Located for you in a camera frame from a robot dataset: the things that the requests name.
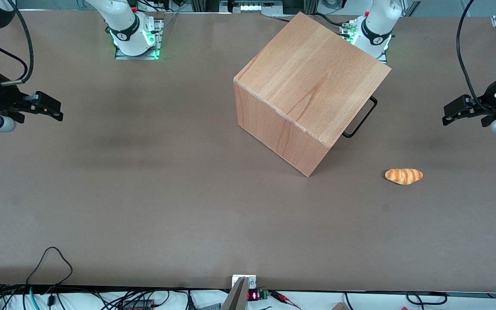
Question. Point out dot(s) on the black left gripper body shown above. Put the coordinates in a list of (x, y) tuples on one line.
[(488, 102)]

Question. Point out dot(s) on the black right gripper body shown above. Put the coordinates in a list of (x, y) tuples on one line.
[(3, 98)]

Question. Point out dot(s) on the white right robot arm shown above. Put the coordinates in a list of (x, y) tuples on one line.
[(121, 21)]

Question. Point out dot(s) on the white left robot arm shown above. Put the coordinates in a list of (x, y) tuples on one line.
[(377, 26)]

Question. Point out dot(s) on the light wooden drawer cabinet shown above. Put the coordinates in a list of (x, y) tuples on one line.
[(308, 82)]

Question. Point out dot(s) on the striped bread roll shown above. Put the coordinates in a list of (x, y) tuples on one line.
[(404, 175)]

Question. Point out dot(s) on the black power adapter box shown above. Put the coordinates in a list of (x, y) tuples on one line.
[(138, 305)]

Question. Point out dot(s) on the brown cardboard piece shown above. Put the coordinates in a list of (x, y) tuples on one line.
[(339, 306)]

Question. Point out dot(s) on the red and black clip leads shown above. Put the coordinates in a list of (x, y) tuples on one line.
[(284, 298)]

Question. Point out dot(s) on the red digit display module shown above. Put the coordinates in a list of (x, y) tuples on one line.
[(254, 296)]

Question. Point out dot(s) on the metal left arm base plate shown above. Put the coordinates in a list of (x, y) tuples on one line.
[(382, 57)]

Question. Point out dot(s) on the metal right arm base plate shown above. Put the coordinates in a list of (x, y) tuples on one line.
[(160, 38)]

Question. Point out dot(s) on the grey camera mount bar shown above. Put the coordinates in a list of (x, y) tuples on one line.
[(237, 297)]

